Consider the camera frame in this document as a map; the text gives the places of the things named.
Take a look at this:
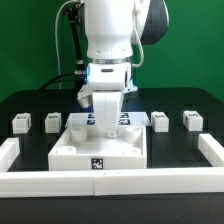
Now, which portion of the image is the white U-shaped obstacle fence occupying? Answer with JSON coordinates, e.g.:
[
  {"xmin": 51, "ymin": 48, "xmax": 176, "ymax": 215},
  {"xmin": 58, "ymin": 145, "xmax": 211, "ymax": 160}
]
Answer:
[{"xmin": 0, "ymin": 138, "xmax": 224, "ymax": 198}]

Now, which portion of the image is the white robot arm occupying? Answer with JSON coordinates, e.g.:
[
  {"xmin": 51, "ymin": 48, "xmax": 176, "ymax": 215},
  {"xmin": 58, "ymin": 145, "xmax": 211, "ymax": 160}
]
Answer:
[{"xmin": 80, "ymin": 0, "xmax": 169, "ymax": 137}]

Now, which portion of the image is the white square tabletop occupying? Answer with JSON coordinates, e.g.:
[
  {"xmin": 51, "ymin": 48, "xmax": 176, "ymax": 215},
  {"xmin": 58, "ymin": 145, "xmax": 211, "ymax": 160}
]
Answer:
[{"xmin": 48, "ymin": 125, "xmax": 147, "ymax": 171}]

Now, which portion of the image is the white marker tag sheet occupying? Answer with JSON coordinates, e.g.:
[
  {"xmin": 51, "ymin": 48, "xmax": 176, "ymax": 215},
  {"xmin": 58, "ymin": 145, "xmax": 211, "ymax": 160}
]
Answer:
[{"xmin": 65, "ymin": 112, "xmax": 151, "ymax": 127}]

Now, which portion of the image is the white cable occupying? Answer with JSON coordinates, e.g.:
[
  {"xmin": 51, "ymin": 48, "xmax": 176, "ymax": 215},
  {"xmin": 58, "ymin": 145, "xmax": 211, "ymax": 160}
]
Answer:
[{"xmin": 54, "ymin": 0, "xmax": 79, "ymax": 90}]

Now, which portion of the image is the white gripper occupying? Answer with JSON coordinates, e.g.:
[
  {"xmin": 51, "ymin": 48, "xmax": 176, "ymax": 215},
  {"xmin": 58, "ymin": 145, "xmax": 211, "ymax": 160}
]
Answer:
[{"xmin": 77, "ymin": 89, "xmax": 138, "ymax": 139}]

